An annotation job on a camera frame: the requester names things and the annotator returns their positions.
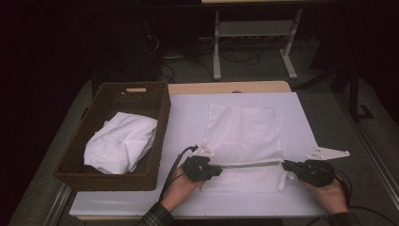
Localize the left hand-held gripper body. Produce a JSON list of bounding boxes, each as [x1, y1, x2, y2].
[[182, 144, 215, 183]]

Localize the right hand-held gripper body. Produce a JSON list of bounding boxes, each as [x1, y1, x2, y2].
[[295, 145, 351, 188]]

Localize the white mesh laundry bag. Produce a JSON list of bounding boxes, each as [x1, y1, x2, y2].
[[200, 103, 288, 193]]

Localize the white garment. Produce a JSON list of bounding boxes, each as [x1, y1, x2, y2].
[[83, 111, 159, 175]]

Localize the brown wicker basket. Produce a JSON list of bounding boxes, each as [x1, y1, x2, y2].
[[53, 81, 172, 192]]

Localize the person's left hand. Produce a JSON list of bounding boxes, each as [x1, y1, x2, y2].
[[159, 165, 207, 213]]

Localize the person's right hand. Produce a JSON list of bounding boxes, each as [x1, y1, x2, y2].
[[298, 179, 350, 216]]

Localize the white board mat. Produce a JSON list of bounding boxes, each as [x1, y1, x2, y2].
[[69, 91, 327, 218]]

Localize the black floor stand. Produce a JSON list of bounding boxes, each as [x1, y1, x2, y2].
[[295, 62, 375, 123]]

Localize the metal floor rail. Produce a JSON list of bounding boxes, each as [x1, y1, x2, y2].
[[332, 93, 399, 208], [42, 183, 76, 226]]

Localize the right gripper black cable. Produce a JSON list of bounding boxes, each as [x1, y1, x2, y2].
[[332, 169, 399, 226]]

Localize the black floor cables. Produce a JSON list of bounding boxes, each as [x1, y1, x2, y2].
[[158, 34, 262, 83]]

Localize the white metal desk frame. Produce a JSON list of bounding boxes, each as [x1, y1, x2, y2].
[[200, 0, 304, 81]]

